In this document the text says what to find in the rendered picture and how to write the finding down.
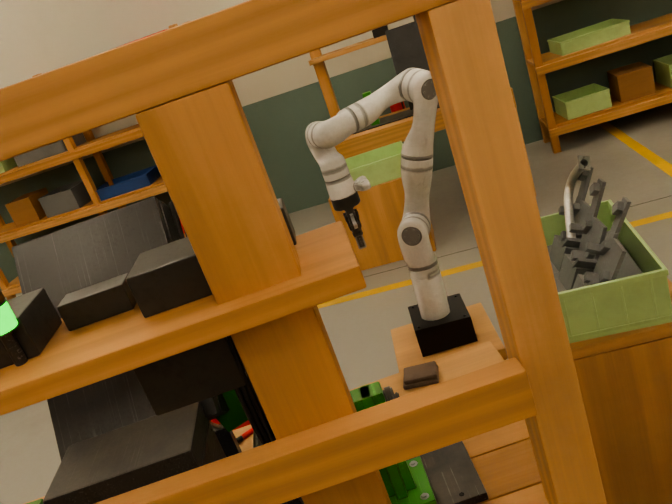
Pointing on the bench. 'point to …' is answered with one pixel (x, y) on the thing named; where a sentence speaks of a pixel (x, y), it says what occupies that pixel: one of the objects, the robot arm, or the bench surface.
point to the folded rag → (421, 375)
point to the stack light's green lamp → (7, 320)
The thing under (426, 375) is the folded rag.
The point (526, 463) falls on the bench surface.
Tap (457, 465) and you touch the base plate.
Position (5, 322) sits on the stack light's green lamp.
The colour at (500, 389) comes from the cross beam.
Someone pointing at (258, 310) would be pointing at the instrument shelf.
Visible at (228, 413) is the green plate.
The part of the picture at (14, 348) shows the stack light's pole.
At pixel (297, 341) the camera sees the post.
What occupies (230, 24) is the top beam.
